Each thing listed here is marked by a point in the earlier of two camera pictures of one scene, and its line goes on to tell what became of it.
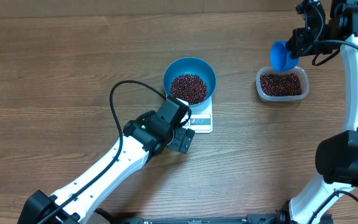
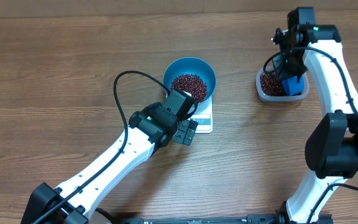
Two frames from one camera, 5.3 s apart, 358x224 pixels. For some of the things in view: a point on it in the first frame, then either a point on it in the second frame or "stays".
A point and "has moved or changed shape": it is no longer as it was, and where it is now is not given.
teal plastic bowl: x=193 y=66 stays
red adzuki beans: x=286 y=84 stays
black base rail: x=253 y=219 stays
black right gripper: x=298 y=48 -> x=285 y=73
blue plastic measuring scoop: x=280 y=56 has moved or changed shape
